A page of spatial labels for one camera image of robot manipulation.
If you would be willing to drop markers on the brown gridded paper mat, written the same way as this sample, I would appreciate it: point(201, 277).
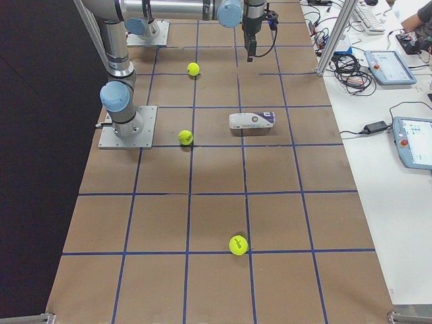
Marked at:
point(148, 240)

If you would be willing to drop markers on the tennis ball near arm base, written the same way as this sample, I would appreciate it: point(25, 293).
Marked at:
point(185, 137)

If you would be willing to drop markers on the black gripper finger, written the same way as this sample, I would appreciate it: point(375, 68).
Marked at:
point(250, 46)

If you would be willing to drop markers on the white keyboard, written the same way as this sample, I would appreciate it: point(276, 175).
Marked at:
point(369, 22)

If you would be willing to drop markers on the far teach pendant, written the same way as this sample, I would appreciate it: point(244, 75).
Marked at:
point(388, 68)

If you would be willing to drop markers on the aluminium frame post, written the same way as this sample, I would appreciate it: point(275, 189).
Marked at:
point(335, 36)

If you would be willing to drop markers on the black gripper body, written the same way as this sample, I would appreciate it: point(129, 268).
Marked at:
point(252, 22)

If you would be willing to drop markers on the near teach pendant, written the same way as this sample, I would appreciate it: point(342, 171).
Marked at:
point(412, 137)

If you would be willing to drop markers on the teach pendant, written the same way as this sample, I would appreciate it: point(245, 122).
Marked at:
point(388, 68)
point(412, 137)

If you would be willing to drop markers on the tennis ball near far base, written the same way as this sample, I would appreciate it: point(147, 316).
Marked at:
point(193, 69)

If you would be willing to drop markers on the tennis ball mid table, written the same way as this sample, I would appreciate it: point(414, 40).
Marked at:
point(238, 245)

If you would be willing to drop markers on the clear tennis ball can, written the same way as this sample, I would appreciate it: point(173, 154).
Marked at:
point(251, 120)

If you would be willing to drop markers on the black power adapter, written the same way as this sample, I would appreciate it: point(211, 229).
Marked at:
point(375, 127)

